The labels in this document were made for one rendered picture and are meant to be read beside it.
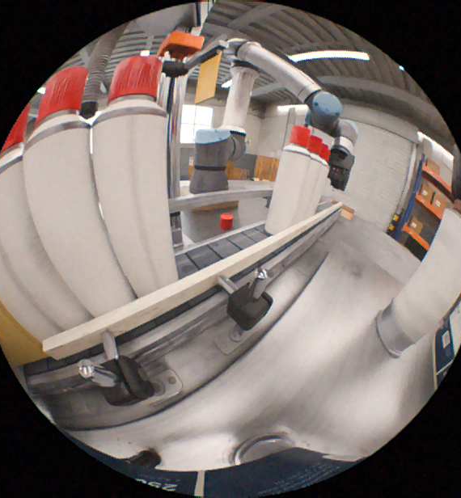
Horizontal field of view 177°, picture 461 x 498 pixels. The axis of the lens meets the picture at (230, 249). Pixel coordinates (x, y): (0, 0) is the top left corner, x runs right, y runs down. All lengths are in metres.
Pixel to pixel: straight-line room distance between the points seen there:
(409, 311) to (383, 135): 4.62
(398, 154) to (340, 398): 4.57
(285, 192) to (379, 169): 4.28
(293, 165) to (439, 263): 0.24
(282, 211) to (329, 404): 0.27
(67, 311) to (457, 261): 0.36
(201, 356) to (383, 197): 4.40
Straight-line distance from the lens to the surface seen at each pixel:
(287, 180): 0.25
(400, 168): 4.52
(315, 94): 0.47
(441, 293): 0.22
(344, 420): 0.19
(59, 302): 0.15
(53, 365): 0.21
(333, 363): 0.18
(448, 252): 0.22
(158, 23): 0.37
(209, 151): 0.49
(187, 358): 0.19
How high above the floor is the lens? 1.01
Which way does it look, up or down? 36 degrees down
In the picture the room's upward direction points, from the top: 8 degrees clockwise
